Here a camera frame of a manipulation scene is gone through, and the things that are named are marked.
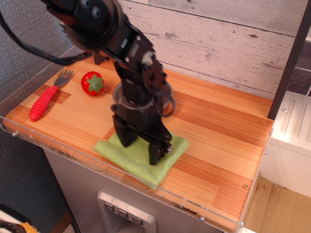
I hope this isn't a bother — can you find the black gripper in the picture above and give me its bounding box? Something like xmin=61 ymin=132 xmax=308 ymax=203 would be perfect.
xmin=111 ymin=97 xmax=173 ymax=166

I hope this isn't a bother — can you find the green cloth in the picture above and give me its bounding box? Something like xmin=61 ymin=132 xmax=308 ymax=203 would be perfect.
xmin=94 ymin=134 xmax=189 ymax=190

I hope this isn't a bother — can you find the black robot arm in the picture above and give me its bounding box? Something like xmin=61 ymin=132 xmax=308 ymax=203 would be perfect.
xmin=45 ymin=0 xmax=174 ymax=165

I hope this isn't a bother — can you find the stainless steel bowl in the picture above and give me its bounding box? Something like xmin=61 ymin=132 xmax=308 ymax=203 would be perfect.
xmin=112 ymin=82 xmax=174 ymax=110

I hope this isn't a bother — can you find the clear acrylic table guard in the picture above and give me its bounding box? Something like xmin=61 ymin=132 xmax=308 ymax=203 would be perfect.
xmin=0 ymin=32 xmax=273 ymax=231

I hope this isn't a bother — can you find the grey cabinet with dispenser panel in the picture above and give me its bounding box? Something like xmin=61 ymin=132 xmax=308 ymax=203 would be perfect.
xmin=44 ymin=150 xmax=220 ymax=233

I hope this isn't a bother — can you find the red toy tomato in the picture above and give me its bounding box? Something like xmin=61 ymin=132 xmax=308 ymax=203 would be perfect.
xmin=81 ymin=71 xmax=104 ymax=96

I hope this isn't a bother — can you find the yellow black object bottom left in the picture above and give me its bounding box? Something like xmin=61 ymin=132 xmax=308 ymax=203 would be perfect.
xmin=0 ymin=220 xmax=38 ymax=233

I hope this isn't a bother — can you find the white appliance right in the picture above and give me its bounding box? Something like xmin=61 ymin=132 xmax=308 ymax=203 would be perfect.
xmin=259 ymin=91 xmax=311 ymax=197

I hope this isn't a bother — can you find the dark vertical post left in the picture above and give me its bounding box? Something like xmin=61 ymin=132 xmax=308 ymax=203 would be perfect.
xmin=93 ymin=52 xmax=109 ymax=65

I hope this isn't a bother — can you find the dark vertical post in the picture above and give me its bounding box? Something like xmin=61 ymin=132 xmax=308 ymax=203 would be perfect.
xmin=93 ymin=52 xmax=109 ymax=65
xmin=267 ymin=0 xmax=311 ymax=120

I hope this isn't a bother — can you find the red handled fork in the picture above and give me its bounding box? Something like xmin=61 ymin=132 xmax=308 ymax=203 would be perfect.
xmin=29 ymin=69 xmax=73 ymax=121

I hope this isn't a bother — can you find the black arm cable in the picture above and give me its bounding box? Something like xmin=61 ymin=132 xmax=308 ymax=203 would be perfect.
xmin=0 ymin=12 xmax=175 ymax=117

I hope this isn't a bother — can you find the dark vertical post right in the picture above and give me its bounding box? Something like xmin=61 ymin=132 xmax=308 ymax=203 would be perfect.
xmin=267 ymin=0 xmax=311 ymax=120

